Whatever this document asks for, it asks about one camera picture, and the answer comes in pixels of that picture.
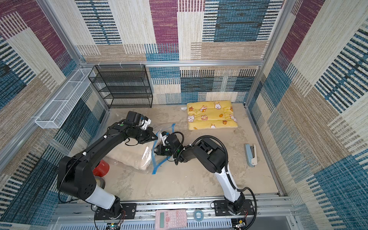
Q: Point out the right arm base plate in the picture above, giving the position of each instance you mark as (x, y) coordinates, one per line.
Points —
(226, 208)

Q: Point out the yellow cartoon print blanket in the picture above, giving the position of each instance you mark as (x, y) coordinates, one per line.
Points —
(211, 115)

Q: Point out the red pencil cup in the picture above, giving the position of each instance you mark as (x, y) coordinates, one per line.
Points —
(101, 169)

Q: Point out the pink calculator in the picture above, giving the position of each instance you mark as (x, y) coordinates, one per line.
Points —
(170, 219)

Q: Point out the light blue stapler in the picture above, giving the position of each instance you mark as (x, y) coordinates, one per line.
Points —
(251, 155)

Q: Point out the black wire mesh shelf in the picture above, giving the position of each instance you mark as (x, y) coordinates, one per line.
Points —
(122, 86)

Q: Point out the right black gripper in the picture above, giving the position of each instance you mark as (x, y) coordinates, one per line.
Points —
(163, 148)

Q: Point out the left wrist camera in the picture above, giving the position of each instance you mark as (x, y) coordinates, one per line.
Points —
(144, 123)

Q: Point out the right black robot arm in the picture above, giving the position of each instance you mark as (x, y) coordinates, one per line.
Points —
(213, 155)

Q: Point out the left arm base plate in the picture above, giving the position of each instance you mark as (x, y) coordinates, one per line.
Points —
(118, 212)

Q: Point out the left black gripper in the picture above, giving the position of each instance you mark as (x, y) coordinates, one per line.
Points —
(150, 136)

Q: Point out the light blue tape roll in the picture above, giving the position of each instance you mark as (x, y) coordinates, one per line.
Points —
(198, 215)

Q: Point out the cream fleece blanket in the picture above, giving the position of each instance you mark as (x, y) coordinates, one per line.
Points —
(138, 156)

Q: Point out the clear vacuum bag blue zipper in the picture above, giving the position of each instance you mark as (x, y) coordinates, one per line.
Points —
(158, 161)

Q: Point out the white wire mesh basket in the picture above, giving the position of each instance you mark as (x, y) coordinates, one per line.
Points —
(58, 110)

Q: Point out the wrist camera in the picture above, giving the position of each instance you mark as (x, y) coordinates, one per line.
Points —
(164, 136)
(144, 123)

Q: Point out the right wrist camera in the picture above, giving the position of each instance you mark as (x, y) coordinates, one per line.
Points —
(164, 136)

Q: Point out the grey tape roll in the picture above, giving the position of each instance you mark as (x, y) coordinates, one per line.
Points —
(100, 182)

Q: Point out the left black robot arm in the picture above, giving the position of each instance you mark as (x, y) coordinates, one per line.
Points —
(75, 174)

